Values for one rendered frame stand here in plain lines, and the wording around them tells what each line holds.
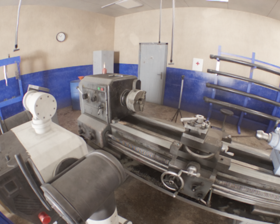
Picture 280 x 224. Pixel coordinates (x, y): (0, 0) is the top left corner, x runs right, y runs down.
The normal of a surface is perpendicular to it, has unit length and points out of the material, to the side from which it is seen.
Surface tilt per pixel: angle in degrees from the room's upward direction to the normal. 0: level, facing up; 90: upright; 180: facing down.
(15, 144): 1
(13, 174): 90
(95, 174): 26
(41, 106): 90
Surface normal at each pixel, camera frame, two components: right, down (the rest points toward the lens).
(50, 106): 0.89, 0.21
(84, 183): 0.44, -0.74
